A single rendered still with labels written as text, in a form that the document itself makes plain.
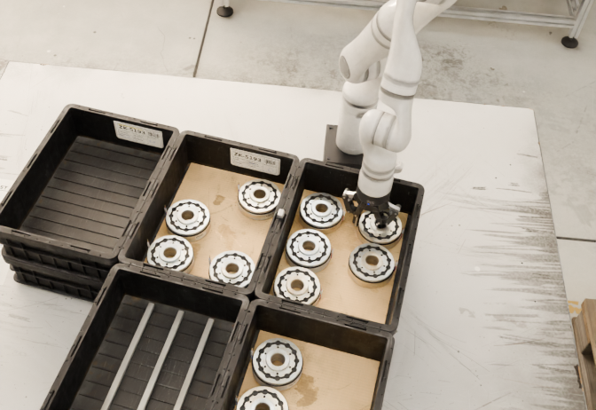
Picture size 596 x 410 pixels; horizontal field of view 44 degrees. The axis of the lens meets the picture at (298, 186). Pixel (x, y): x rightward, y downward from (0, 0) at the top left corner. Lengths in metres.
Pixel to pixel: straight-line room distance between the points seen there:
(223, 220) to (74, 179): 0.39
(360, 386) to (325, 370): 0.08
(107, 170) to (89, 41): 1.74
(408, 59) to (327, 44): 2.10
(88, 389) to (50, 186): 0.54
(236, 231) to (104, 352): 0.41
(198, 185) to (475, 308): 0.74
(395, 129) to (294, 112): 0.75
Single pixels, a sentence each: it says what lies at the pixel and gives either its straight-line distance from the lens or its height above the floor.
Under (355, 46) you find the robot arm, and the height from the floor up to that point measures 1.17.
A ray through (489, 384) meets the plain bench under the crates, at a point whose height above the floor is 0.70.
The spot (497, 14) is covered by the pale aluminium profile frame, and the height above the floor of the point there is 0.14.
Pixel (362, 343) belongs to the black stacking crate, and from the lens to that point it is 1.54.
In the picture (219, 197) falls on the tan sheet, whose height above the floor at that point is 0.83.
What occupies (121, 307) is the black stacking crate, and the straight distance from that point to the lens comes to 1.65.
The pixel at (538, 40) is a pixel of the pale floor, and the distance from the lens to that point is 3.78.
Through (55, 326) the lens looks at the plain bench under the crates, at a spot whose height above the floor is 0.70.
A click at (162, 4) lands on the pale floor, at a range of 3.73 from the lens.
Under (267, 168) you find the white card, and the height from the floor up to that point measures 0.88.
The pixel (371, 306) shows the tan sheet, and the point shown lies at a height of 0.83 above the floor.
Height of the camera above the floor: 2.24
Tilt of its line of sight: 51 degrees down
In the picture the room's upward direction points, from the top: 5 degrees clockwise
